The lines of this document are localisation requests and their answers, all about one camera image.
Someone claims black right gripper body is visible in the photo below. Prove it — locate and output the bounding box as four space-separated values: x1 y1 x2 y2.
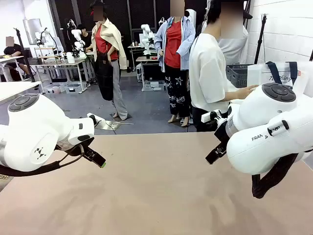
214 113 233 149

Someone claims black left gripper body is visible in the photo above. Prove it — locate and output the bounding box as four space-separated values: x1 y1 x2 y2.
55 139 95 157

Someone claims translucent bag with navy handles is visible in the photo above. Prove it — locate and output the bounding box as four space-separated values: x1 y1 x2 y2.
246 61 313 95

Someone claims person's right forearm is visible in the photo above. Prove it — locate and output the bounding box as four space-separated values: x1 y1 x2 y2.
223 88 244 101

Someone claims person's right hand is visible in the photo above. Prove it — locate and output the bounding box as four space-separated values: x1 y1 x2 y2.
241 84 259 99

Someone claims dark grey plastic basket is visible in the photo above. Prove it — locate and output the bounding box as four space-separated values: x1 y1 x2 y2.
225 64 255 89

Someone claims clear plastic storage box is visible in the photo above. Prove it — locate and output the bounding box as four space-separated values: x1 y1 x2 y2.
43 83 66 94
142 80 165 92
64 83 87 94

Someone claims person in white t-shirt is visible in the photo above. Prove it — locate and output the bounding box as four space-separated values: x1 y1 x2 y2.
189 0 254 133

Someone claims figure in white shirt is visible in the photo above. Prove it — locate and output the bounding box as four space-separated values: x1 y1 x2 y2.
217 0 253 66

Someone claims mannequin with blue shirt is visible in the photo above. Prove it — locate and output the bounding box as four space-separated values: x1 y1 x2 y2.
154 0 196 127

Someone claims grey background workbench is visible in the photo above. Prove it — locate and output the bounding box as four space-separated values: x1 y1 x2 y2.
36 56 91 94

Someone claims white side table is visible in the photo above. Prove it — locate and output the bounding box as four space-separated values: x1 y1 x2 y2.
0 80 42 102

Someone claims dark-topped background desk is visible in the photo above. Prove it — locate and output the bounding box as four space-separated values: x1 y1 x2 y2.
135 55 167 92

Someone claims mannequin with cream jacket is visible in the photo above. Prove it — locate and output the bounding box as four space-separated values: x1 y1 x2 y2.
88 0 129 121

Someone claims standing person in black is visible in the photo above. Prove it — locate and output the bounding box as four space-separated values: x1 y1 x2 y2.
76 23 95 88

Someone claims black tripod by seated person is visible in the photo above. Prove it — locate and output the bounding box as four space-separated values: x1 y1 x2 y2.
13 27 45 95

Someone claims seated person in black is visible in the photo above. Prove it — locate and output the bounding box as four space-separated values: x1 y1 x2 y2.
3 36 32 81

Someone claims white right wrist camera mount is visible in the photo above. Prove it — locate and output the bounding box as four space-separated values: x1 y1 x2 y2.
201 111 228 122

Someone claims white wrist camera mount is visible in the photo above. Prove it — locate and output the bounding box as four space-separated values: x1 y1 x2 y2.
87 112 106 126
201 111 228 122

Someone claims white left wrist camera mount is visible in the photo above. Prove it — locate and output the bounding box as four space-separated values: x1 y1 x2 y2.
87 112 106 126

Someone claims metal mannequin base plate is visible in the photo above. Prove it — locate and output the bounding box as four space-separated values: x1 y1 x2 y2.
94 119 135 131

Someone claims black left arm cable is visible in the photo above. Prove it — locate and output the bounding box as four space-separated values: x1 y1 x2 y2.
0 143 85 177

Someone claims black right arm cable sleeve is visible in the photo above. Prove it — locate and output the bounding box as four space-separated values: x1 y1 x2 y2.
251 152 299 199

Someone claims black tripod by brick wall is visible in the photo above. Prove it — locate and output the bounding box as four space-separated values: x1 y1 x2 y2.
253 14 269 65

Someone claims grey wall panel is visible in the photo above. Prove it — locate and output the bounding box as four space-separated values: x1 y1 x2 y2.
22 18 43 46

